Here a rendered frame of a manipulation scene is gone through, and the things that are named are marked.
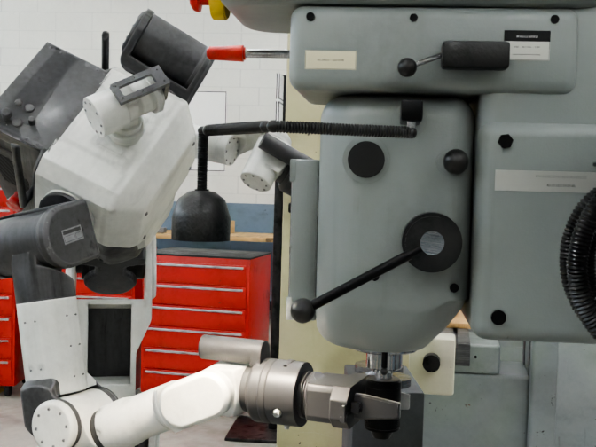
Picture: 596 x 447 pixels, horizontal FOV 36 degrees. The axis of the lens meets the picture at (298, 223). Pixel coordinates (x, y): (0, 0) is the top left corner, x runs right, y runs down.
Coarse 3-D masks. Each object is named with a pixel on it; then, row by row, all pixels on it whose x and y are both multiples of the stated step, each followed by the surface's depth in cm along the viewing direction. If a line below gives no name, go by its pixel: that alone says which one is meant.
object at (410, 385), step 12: (348, 372) 167; (360, 372) 166; (372, 372) 161; (396, 372) 162; (408, 372) 168; (408, 384) 156; (420, 396) 153; (420, 408) 153; (360, 420) 153; (408, 420) 153; (420, 420) 153; (348, 432) 161; (360, 432) 153; (396, 432) 153; (408, 432) 153; (420, 432) 153; (348, 444) 160; (360, 444) 153; (372, 444) 153; (384, 444) 153; (396, 444) 153; (408, 444) 153; (420, 444) 153
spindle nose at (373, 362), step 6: (366, 354) 120; (372, 354) 119; (366, 360) 120; (372, 360) 119; (378, 360) 118; (390, 360) 118; (396, 360) 118; (402, 360) 120; (366, 366) 120; (372, 366) 119; (378, 366) 118; (390, 366) 118; (396, 366) 118; (402, 366) 120
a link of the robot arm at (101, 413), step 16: (80, 400) 136; (96, 400) 138; (112, 400) 141; (128, 400) 133; (144, 400) 131; (80, 416) 133; (96, 416) 134; (112, 416) 132; (128, 416) 131; (144, 416) 130; (96, 432) 133; (112, 432) 132; (128, 432) 131; (144, 432) 131; (160, 432) 131
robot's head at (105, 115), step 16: (144, 80) 143; (96, 96) 138; (112, 96) 138; (144, 96) 141; (96, 112) 137; (112, 112) 138; (128, 112) 139; (144, 112) 142; (96, 128) 141; (112, 128) 139; (128, 128) 145; (144, 128) 147
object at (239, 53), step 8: (208, 48) 130; (216, 48) 130; (224, 48) 129; (232, 48) 129; (240, 48) 129; (208, 56) 130; (216, 56) 130; (224, 56) 129; (232, 56) 129; (240, 56) 129; (248, 56) 130; (256, 56) 129; (264, 56) 129; (272, 56) 129; (280, 56) 129; (288, 56) 129
